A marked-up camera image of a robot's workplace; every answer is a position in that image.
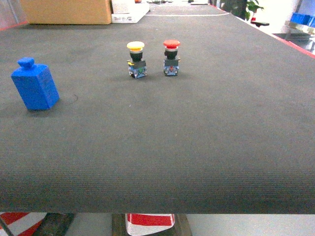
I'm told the blue block part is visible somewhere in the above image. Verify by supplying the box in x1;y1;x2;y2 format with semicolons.
11;57;60;110

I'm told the blue bin on right cart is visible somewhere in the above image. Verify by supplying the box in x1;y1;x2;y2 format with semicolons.
290;13;315;27

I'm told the red mushroom push button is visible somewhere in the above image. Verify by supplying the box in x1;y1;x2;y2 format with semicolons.
163;39;180;76

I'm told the yellow mushroom push button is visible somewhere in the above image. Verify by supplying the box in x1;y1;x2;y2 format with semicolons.
127;41;147;79

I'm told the dark grey table mat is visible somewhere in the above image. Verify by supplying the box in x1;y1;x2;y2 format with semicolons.
0;5;315;214

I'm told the red white striped barrier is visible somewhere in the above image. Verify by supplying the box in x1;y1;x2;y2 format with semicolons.
125;213;175;236

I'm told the white flat box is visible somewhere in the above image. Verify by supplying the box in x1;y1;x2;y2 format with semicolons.
111;0;150;24

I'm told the green potted plant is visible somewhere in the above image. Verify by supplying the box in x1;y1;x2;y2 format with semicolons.
245;0;264;21

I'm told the brown cardboard box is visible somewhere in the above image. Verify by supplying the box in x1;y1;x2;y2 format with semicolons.
20;0;112;25

